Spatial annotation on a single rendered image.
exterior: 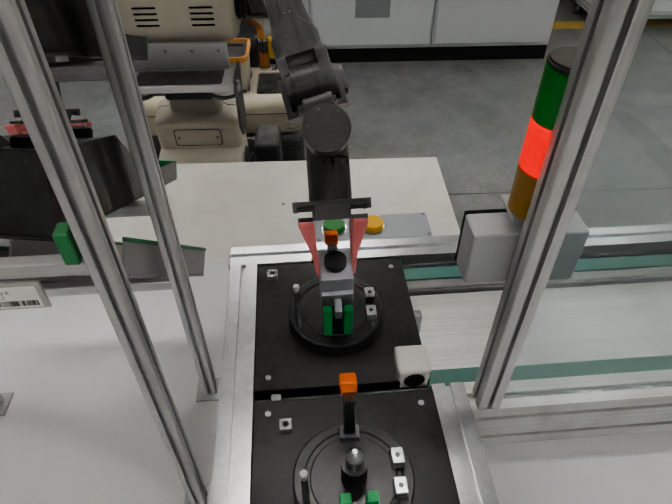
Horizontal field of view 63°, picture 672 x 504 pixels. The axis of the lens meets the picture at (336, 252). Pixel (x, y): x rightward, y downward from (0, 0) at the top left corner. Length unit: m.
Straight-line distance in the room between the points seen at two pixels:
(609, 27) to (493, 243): 0.23
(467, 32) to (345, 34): 0.80
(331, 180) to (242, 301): 0.28
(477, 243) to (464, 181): 2.24
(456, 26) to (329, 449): 3.46
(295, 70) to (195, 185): 0.62
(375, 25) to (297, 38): 3.09
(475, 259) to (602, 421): 0.38
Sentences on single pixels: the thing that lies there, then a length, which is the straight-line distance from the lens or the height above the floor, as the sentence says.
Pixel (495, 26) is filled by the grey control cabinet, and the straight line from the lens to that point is 4.00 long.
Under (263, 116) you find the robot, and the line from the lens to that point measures 1.75.
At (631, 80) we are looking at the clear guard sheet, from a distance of 0.50.
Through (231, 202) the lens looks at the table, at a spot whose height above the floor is 0.86.
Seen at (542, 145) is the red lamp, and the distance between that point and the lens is 0.52.
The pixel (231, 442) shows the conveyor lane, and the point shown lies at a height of 0.95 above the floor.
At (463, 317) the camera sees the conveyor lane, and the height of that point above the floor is 0.92.
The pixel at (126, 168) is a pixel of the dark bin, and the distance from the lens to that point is 0.61.
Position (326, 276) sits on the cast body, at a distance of 0.72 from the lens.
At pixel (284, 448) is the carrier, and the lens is 0.72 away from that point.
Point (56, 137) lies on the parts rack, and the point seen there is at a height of 1.42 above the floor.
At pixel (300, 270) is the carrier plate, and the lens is 0.90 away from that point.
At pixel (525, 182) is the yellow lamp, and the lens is 0.55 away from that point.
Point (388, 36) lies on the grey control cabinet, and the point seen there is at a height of 0.18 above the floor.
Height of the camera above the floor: 1.61
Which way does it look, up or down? 43 degrees down
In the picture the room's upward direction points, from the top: straight up
